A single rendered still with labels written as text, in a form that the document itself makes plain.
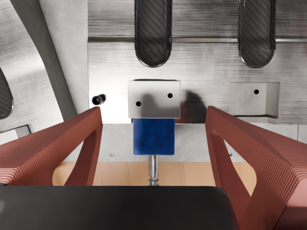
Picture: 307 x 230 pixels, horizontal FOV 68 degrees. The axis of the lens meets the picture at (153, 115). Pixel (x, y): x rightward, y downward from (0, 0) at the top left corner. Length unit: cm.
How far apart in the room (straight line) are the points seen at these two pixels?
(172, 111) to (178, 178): 16
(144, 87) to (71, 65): 16
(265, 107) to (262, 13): 10
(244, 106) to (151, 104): 12
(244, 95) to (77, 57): 23
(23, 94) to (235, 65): 25
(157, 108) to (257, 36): 14
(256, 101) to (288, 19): 9
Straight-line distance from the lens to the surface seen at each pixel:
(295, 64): 29
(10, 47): 32
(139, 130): 23
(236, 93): 29
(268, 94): 30
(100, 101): 23
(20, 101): 32
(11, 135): 30
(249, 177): 39
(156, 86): 21
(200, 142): 35
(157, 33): 26
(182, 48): 25
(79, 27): 36
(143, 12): 26
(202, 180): 37
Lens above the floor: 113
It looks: 84 degrees down
